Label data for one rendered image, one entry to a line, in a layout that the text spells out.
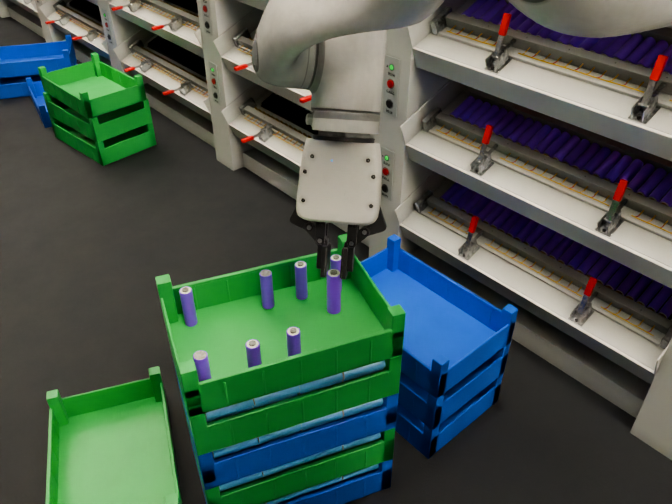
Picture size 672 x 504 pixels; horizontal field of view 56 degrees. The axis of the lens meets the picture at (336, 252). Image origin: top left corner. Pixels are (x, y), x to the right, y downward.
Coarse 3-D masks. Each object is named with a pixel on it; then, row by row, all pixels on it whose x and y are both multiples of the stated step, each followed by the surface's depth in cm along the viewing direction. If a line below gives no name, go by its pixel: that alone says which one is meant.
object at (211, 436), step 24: (168, 336) 95; (336, 384) 94; (360, 384) 89; (384, 384) 91; (264, 408) 84; (288, 408) 86; (312, 408) 88; (336, 408) 90; (192, 432) 82; (216, 432) 84; (240, 432) 85; (264, 432) 87
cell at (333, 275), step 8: (328, 272) 80; (336, 272) 79; (328, 280) 80; (336, 280) 79; (328, 288) 80; (336, 288) 80; (328, 296) 81; (336, 296) 81; (328, 304) 82; (336, 304) 82; (328, 312) 83; (336, 312) 83
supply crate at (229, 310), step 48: (192, 288) 93; (240, 288) 97; (288, 288) 100; (192, 336) 91; (240, 336) 91; (336, 336) 91; (384, 336) 85; (192, 384) 77; (240, 384) 80; (288, 384) 83
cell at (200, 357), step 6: (198, 354) 79; (204, 354) 79; (198, 360) 79; (204, 360) 79; (198, 366) 79; (204, 366) 79; (198, 372) 80; (204, 372) 80; (210, 372) 81; (198, 378) 81; (204, 378) 81; (210, 378) 82
